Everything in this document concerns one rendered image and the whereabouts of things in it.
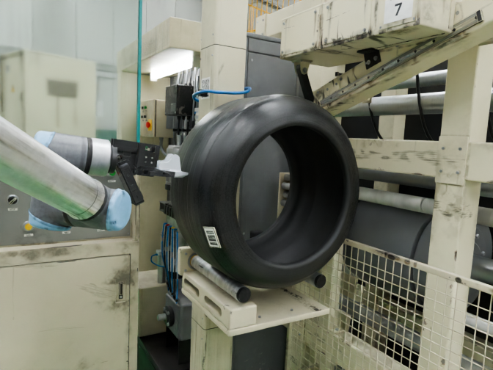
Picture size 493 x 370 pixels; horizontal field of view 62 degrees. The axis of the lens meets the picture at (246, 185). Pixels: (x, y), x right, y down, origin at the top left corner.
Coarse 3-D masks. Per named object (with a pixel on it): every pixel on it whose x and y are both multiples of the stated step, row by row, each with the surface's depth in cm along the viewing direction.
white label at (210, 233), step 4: (204, 228) 106; (208, 228) 104; (212, 228) 104; (208, 232) 105; (212, 232) 104; (208, 236) 106; (212, 236) 105; (216, 236) 104; (208, 240) 106; (212, 240) 106; (216, 240) 104; (212, 244) 106; (216, 244) 105
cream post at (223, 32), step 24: (216, 0) 139; (240, 0) 143; (216, 24) 140; (240, 24) 144; (216, 48) 140; (240, 48) 145; (216, 72) 142; (240, 72) 146; (216, 96) 143; (240, 96) 147; (192, 312) 161; (192, 336) 161; (216, 336) 155; (192, 360) 162; (216, 360) 156
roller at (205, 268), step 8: (192, 264) 140; (200, 264) 135; (208, 264) 133; (200, 272) 136; (208, 272) 129; (216, 272) 126; (216, 280) 124; (224, 280) 121; (232, 280) 119; (224, 288) 120; (232, 288) 116; (240, 288) 114; (232, 296) 117; (240, 296) 113; (248, 296) 115
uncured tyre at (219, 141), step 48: (288, 96) 115; (192, 144) 115; (240, 144) 104; (288, 144) 146; (336, 144) 120; (192, 192) 107; (288, 192) 152; (336, 192) 140; (192, 240) 116; (240, 240) 107; (288, 240) 147; (336, 240) 125
